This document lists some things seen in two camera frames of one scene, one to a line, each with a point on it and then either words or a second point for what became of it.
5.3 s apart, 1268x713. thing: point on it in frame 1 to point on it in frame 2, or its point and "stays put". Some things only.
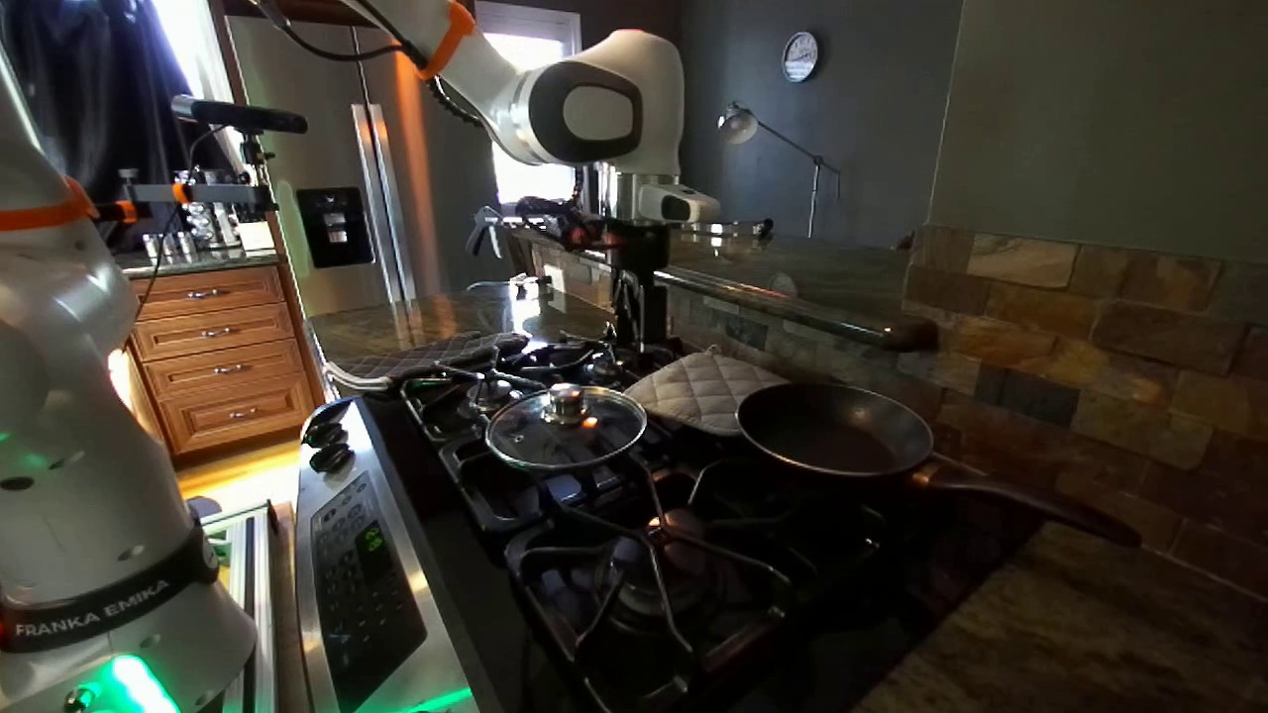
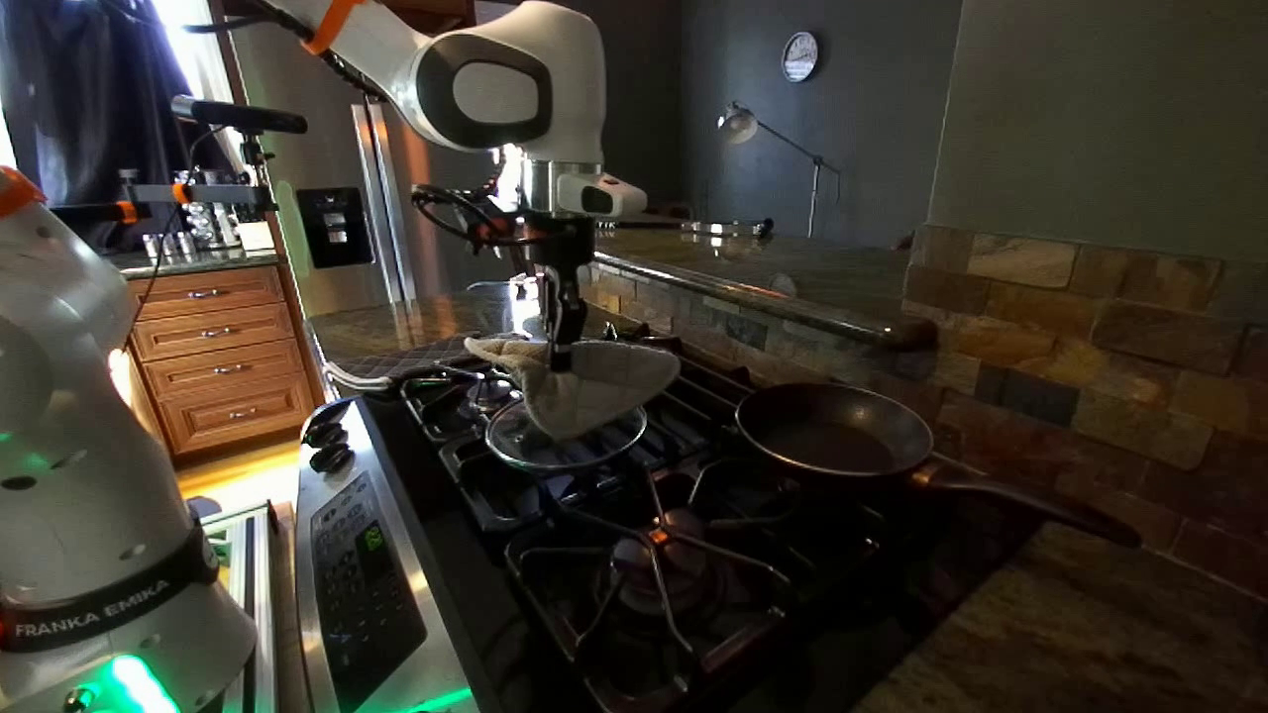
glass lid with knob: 567,424 stays put
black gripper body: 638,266 to 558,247
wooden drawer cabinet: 219,354 stays put
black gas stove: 691,574 stays put
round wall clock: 802,57 stays put
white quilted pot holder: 702,391 to 600,386
